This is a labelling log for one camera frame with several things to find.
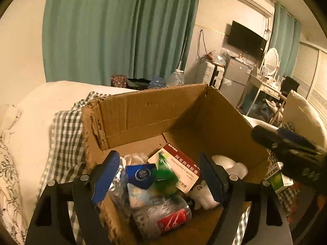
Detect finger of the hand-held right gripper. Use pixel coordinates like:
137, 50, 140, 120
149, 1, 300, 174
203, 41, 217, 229
252, 125, 318, 157
277, 128, 319, 150

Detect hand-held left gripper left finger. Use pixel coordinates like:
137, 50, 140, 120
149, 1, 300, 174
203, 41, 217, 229
26, 150, 120, 245

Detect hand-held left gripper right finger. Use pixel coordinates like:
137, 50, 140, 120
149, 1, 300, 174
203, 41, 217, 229
199, 153, 293, 245

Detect white plug adapter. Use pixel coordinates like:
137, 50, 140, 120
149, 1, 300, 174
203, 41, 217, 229
211, 155, 249, 178

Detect white lace tissue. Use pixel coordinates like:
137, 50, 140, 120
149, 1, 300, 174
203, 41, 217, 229
120, 153, 150, 169

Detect red white medicine box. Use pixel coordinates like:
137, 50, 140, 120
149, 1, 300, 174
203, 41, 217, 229
148, 143, 202, 194

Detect brown cardboard box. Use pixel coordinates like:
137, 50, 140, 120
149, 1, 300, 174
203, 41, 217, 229
81, 83, 271, 245

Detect crinkled clear plastic wrapper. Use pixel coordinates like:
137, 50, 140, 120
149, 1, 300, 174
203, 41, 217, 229
107, 168, 133, 210

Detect white rounded object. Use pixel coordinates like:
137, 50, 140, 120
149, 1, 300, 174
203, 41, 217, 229
189, 180, 220, 210

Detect cream pillow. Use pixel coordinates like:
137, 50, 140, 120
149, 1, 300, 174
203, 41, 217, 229
282, 90, 327, 143

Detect green white small box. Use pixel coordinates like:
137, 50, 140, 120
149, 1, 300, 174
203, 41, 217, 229
266, 162, 294, 193

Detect blue tissue packet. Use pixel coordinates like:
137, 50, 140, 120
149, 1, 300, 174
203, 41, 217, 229
125, 164, 166, 208

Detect green plastic wrapper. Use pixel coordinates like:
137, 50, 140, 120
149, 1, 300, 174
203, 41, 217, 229
153, 153, 179, 193

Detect black chair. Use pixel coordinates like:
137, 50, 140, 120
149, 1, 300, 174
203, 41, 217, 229
268, 76, 300, 125

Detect white dressing table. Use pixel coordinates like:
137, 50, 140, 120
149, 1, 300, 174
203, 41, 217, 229
245, 71, 284, 118

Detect red label cola bottle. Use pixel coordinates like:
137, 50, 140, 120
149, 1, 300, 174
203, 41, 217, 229
131, 195, 196, 236

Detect white sliding wardrobe doors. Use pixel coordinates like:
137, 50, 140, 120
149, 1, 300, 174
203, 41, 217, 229
291, 41, 327, 113

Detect grey fridge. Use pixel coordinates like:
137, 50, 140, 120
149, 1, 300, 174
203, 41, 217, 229
220, 56, 252, 108

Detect white oval mirror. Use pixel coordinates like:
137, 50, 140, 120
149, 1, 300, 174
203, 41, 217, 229
261, 47, 280, 78

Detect white suitcase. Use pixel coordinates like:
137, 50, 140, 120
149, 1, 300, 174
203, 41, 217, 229
198, 61, 225, 88

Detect clear plastic bag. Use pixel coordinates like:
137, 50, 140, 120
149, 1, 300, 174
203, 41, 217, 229
211, 51, 228, 65

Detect patterned small box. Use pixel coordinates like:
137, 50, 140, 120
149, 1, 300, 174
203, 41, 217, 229
111, 75, 128, 88

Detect floral pillow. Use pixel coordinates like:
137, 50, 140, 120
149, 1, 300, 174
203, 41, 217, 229
0, 130, 28, 235

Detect black bag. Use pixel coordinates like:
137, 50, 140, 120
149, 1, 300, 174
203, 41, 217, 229
127, 78, 151, 90

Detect green curtain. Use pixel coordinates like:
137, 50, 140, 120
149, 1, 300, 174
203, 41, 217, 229
269, 4, 302, 77
42, 0, 202, 85

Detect black television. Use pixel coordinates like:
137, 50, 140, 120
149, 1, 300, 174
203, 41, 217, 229
227, 20, 267, 58

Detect clear water bottle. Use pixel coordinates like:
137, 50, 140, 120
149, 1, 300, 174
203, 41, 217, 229
166, 69, 185, 87

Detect dangling wall cable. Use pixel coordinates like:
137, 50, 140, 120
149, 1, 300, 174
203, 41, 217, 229
198, 29, 212, 62

